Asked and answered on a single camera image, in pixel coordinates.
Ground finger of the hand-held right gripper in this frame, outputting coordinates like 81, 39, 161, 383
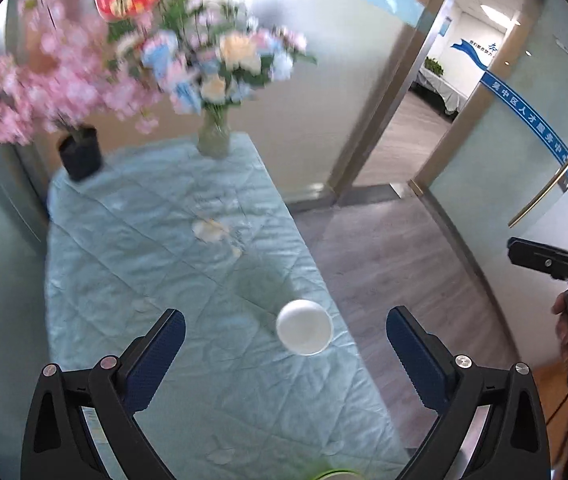
507, 237, 568, 281

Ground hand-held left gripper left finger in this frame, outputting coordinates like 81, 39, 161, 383
21, 308, 186, 480

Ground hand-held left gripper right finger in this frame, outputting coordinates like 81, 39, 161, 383
385, 306, 550, 480

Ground white bowl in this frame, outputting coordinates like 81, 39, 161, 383
275, 299, 334, 356

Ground person's right hand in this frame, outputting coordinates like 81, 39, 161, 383
551, 290, 568, 357

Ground light blue quilted blanket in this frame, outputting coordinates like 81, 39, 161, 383
44, 132, 410, 480

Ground blue door sticker band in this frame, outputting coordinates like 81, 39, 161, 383
479, 71, 568, 181

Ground table with white cloth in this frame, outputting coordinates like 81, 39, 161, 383
411, 67, 470, 116

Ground black flower pot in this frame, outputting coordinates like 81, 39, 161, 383
57, 126, 103, 182

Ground glass vase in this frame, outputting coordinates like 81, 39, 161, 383
196, 107, 232, 158

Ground pink blossom tree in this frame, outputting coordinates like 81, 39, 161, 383
0, 0, 162, 158

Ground pastel flower bouquet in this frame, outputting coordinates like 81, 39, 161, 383
106, 0, 317, 116

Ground gold door handle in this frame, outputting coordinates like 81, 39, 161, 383
508, 105, 568, 228

